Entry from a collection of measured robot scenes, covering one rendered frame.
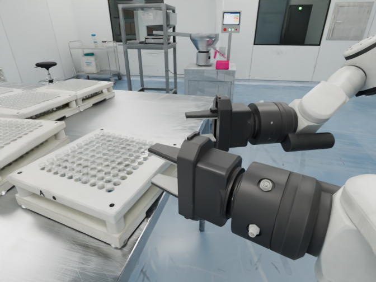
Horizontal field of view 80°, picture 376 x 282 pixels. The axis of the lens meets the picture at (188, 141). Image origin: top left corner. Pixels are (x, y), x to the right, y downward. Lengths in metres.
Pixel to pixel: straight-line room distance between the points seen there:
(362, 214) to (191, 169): 0.16
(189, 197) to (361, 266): 0.17
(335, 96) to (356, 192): 0.33
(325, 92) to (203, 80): 2.40
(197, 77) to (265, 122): 2.43
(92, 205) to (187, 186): 0.16
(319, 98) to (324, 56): 5.45
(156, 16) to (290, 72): 3.35
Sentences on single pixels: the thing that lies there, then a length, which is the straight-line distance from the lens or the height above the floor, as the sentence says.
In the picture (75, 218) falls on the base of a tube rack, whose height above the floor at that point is 0.92.
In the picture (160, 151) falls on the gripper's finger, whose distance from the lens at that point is 0.30.
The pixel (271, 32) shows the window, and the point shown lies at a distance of 5.66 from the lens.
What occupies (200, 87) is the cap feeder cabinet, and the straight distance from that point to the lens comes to 2.87.
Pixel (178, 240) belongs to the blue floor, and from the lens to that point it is 1.56.
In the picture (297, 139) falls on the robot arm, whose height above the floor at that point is 1.01.
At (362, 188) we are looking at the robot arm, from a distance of 0.25.
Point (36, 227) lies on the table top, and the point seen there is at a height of 0.90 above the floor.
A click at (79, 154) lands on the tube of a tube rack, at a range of 0.51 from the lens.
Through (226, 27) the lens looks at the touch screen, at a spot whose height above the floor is 1.20.
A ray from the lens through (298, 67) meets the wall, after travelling 5.85.
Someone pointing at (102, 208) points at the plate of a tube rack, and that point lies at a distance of 0.37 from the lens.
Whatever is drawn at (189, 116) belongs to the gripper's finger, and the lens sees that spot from 0.43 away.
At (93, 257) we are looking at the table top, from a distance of 0.41.
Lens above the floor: 1.21
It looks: 27 degrees down
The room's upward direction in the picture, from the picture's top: straight up
